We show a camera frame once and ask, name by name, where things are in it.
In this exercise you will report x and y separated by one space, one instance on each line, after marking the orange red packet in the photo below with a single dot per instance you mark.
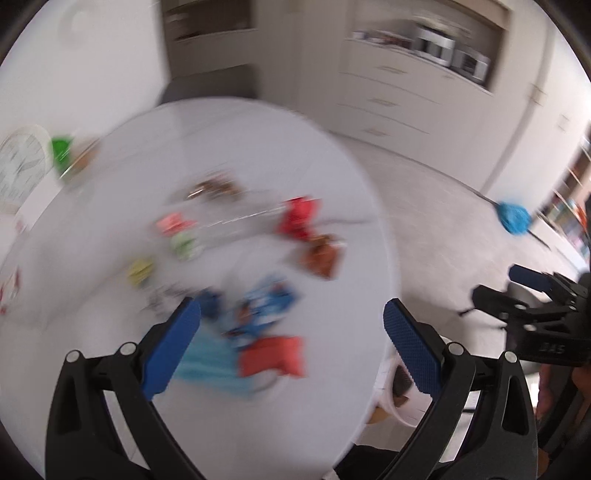
272 355

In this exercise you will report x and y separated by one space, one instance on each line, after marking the pink wrapper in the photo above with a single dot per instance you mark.
173 224

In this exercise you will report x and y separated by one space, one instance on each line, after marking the white round clock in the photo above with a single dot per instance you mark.
21 164

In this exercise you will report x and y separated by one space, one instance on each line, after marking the yellow wrapper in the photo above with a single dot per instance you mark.
140 272

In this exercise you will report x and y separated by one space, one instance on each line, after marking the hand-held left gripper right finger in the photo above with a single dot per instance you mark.
413 350

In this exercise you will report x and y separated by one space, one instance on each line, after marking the brown crumpled wrapper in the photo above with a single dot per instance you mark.
217 187

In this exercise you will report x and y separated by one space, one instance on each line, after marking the light blue face mask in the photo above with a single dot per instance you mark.
207 367

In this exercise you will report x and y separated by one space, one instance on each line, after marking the blue snack packet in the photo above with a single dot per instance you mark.
265 304

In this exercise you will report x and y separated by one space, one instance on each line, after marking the blue mop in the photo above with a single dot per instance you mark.
512 217

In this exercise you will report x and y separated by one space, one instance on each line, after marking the small silver appliance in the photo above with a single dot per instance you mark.
471 62

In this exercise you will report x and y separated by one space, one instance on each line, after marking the person's black trouser leg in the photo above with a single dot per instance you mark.
369 457

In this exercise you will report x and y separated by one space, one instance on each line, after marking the clear plastic bag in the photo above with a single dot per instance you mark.
235 214

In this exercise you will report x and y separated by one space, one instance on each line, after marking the white plastic wastebasket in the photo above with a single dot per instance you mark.
392 383

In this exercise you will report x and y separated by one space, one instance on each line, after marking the green paper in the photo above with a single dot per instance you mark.
184 244

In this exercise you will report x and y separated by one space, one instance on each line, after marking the white drawer cabinet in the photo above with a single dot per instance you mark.
392 92

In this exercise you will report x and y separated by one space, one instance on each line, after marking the brown snack wrapper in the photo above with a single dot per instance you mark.
321 256

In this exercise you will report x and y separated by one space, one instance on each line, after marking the green object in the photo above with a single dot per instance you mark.
62 150

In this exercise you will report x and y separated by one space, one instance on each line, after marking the red crumpled wrapper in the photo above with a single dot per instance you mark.
300 214

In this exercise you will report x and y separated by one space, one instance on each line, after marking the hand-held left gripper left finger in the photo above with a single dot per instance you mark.
171 346

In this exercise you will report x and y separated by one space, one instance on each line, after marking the dark blue small wrapper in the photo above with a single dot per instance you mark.
210 302

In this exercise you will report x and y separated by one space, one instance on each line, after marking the silvery wrapper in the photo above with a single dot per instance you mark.
164 297

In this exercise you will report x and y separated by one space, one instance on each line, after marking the open bookshelf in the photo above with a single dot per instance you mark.
572 203

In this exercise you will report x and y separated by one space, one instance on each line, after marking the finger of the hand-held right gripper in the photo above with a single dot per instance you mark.
501 307
531 276

